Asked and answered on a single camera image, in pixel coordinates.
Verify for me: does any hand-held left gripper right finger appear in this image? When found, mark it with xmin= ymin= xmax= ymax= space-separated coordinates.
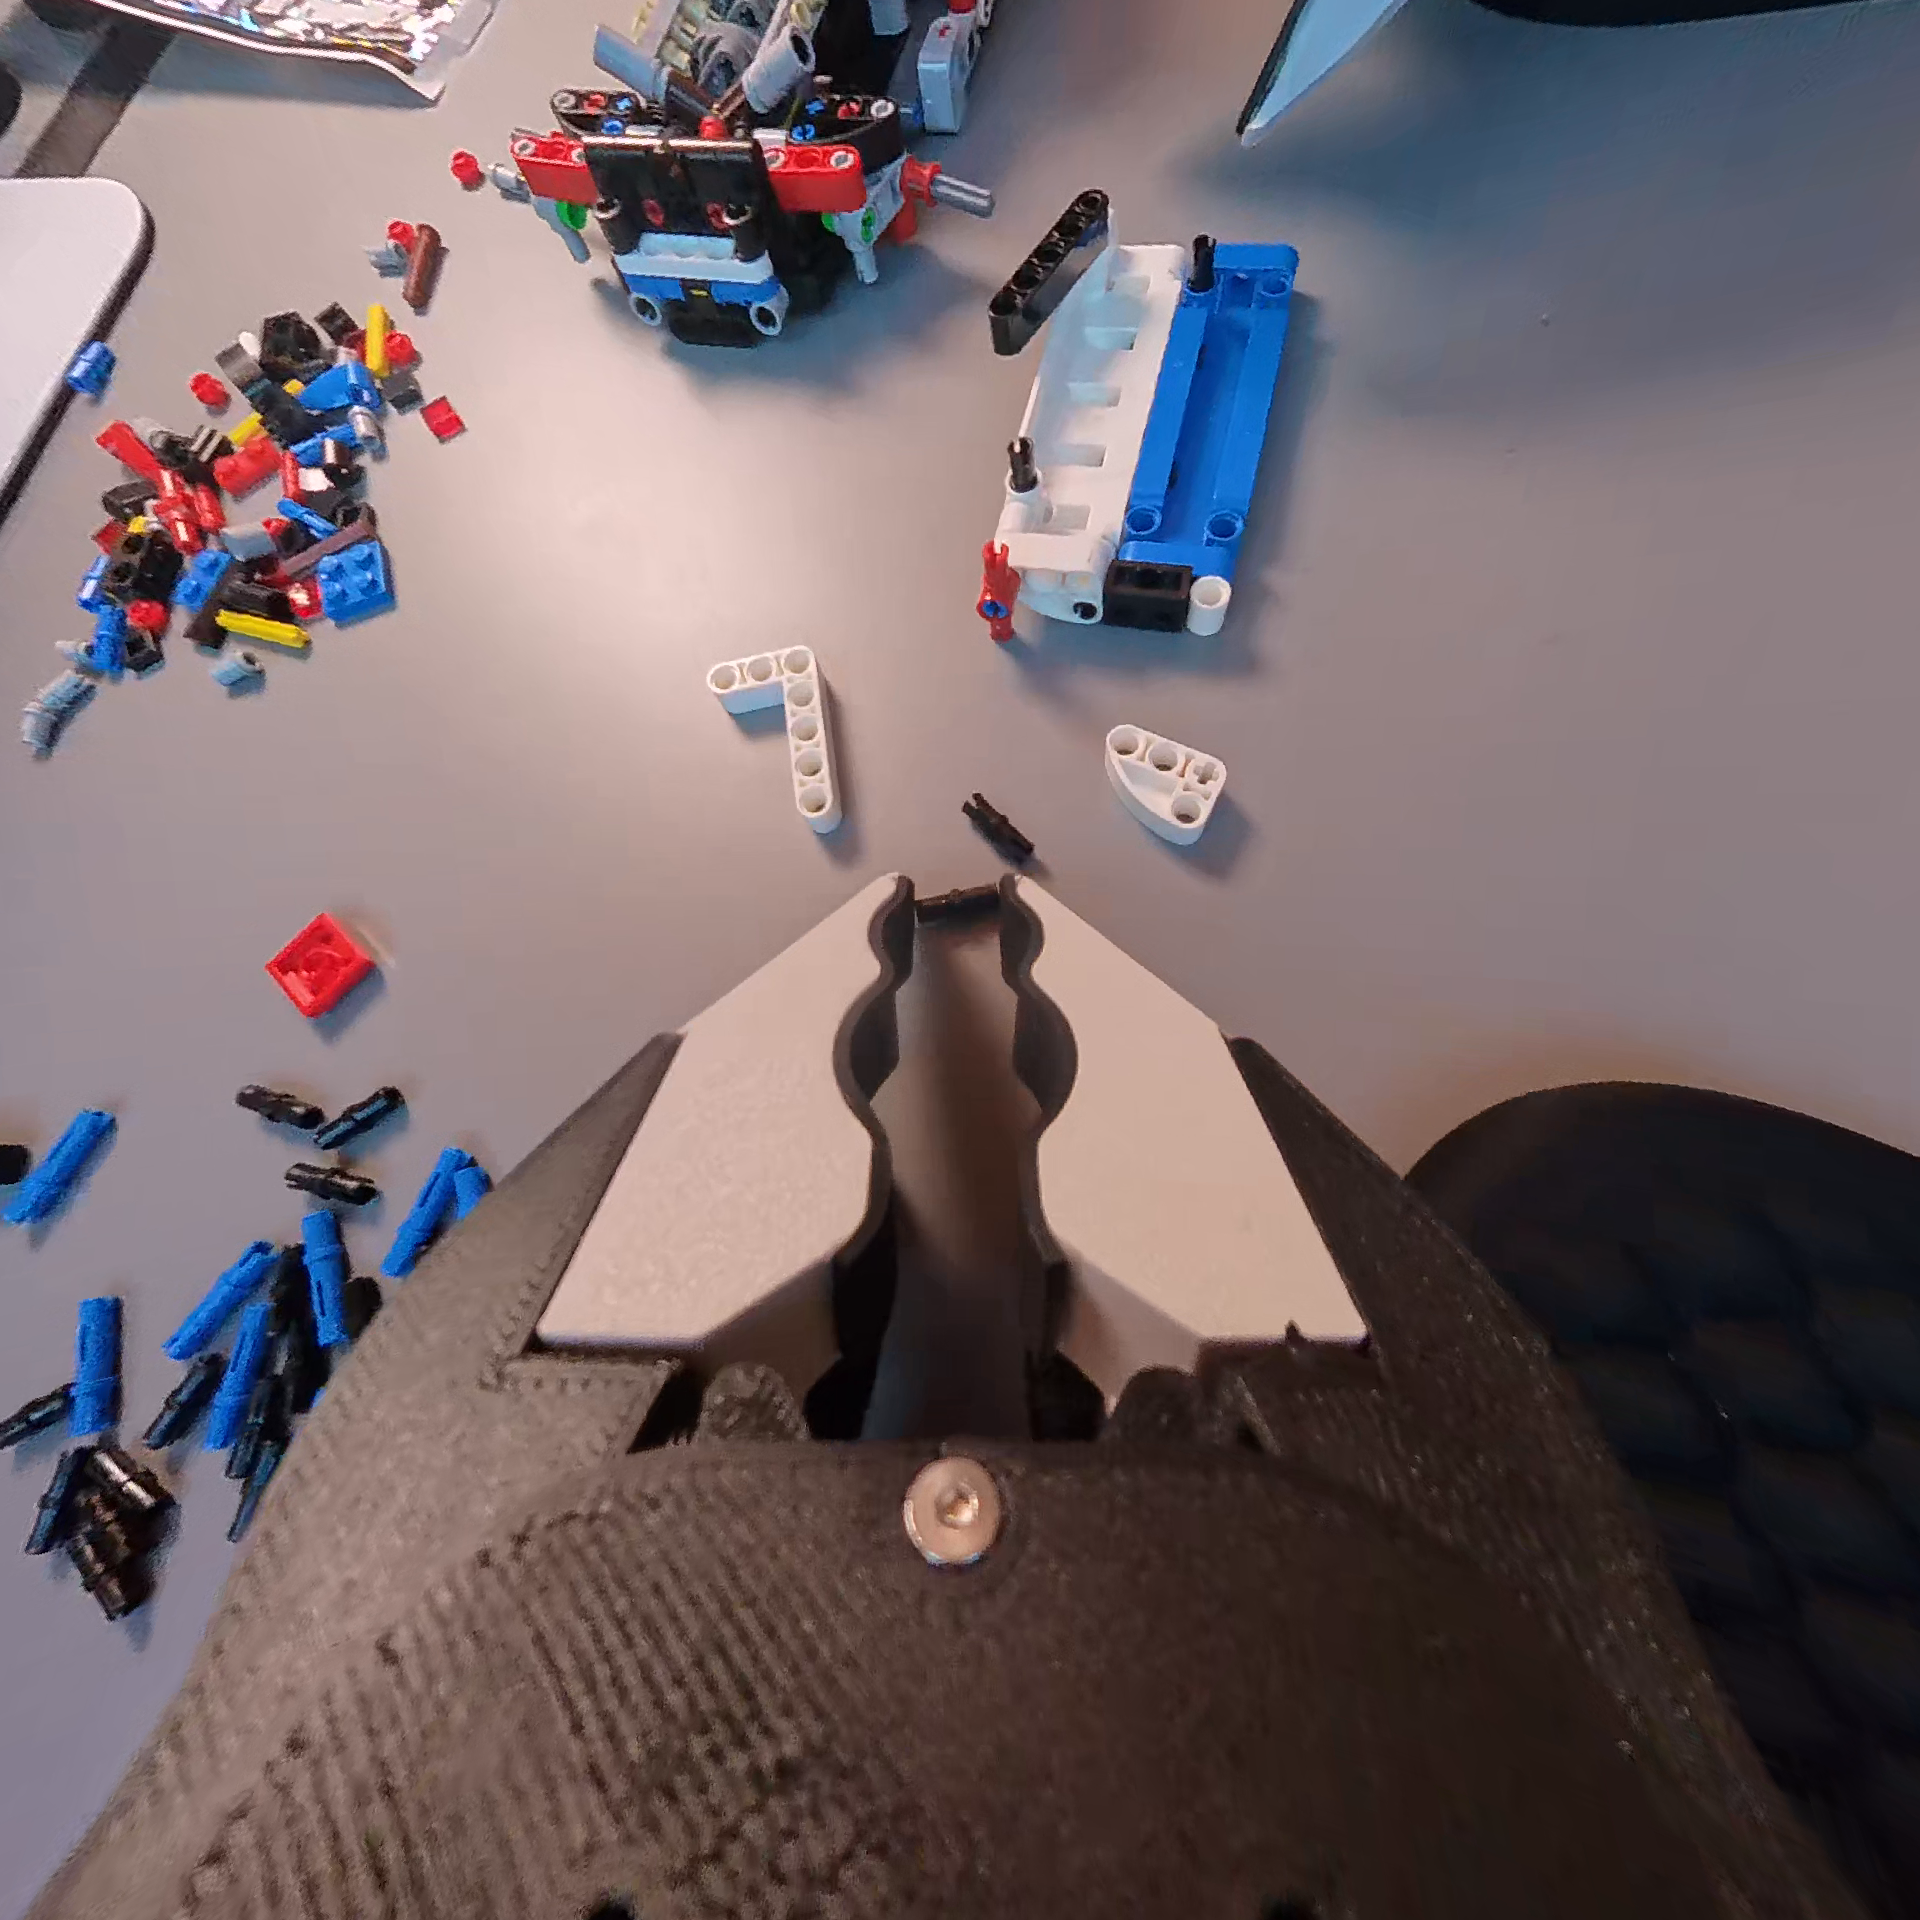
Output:
xmin=999 ymin=873 xmax=1369 ymax=1397

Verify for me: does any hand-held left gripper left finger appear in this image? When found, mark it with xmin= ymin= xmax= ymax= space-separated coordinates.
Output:
xmin=535 ymin=871 xmax=917 ymax=1385

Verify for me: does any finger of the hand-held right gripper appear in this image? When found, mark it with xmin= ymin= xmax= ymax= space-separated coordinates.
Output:
xmin=1233 ymin=0 xmax=1415 ymax=149

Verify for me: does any long black lego beam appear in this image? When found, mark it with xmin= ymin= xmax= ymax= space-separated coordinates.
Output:
xmin=986 ymin=189 xmax=1116 ymax=358

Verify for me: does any blue and white lego panel assembly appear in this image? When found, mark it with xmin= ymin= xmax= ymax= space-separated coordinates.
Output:
xmin=982 ymin=230 xmax=1304 ymax=635

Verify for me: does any white angled lego beam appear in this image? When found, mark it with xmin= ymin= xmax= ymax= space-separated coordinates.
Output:
xmin=703 ymin=643 xmax=845 ymax=836

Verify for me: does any pile of blue black lego pins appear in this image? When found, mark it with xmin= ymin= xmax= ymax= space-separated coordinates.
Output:
xmin=0 ymin=911 xmax=495 ymax=1625

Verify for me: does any white triangular lego beam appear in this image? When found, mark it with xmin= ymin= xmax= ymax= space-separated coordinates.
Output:
xmin=1008 ymin=539 xmax=1113 ymax=625
xmin=1103 ymin=723 xmax=1229 ymax=847

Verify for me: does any partly built lego car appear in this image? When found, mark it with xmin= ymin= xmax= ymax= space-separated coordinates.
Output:
xmin=506 ymin=0 xmax=993 ymax=356

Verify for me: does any pile of mixed lego pieces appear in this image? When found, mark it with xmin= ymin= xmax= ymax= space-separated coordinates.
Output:
xmin=18 ymin=293 xmax=413 ymax=754

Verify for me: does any lego sticker sheet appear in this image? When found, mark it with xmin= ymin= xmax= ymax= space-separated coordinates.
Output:
xmin=89 ymin=0 xmax=501 ymax=106

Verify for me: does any black padded wrist rest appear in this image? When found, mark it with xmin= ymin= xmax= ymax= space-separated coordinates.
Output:
xmin=1408 ymin=1079 xmax=1920 ymax=1920

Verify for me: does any white book stand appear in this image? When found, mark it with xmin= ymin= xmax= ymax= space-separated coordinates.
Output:
xmin=0 ymin=175 xmax=154 ymax=519

